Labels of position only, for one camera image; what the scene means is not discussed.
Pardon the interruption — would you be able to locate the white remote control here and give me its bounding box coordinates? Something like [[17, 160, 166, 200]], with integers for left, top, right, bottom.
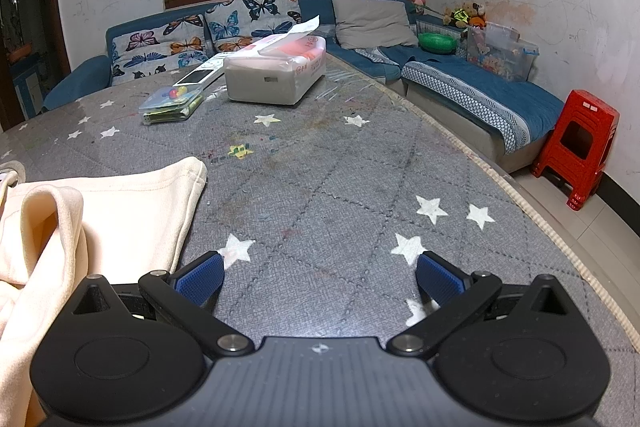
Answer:
[[172, 53, 233, 88]]

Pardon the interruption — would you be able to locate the grey star tablecloth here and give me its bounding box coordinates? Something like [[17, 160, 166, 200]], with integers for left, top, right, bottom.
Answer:
[[0, 49, 640, 427]]

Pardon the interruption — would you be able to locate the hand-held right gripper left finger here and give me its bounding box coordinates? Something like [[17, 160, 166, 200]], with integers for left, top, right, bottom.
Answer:
[[70, 251, 255, 356]]

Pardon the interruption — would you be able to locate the green bowl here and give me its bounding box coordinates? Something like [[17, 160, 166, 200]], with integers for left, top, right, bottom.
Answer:
[[418, 32, 458, 54]]

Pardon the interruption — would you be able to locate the beige pillow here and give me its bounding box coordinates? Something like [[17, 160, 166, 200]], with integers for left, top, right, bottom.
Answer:
[[331, 0, 420, 49]]

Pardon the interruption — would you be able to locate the tissue pack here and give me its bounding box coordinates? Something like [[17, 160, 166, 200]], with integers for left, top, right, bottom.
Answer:
[[223, 33, 328, 106]]

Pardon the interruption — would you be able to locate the yellow green plush toy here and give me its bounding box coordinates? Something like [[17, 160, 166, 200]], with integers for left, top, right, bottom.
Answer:
[[444, 7, 471, 29]]

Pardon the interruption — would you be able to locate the blue patterned sofa cover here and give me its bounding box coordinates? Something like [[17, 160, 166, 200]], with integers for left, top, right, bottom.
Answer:
[[352, 44, 566, 155]]

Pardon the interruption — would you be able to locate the red plastic stool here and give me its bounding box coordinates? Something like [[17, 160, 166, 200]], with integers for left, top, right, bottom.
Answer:
[[531, 89, 621, 212]]

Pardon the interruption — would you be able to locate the brown plush toy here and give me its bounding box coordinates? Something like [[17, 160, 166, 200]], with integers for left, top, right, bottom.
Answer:
[[461, 1, 488, 30]]

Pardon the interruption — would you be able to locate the cream garment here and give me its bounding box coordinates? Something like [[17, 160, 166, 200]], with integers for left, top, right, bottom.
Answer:
[[0, 156, 208, 427]]

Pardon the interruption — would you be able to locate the large clear storage box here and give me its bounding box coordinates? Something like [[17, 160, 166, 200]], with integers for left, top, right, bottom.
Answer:
[[466, 22, 541, 82]]

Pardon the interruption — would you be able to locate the blue sofa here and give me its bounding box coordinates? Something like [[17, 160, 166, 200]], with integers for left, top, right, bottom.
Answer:
[[41, 0, 566, 172]]

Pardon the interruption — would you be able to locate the small clear plastic box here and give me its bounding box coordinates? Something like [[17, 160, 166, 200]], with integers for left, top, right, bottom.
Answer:
[[139, 85, 205, 126]]

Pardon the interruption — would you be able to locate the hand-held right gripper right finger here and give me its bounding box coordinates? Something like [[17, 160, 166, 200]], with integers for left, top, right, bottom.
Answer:
[[387, 251, 569, 356]]

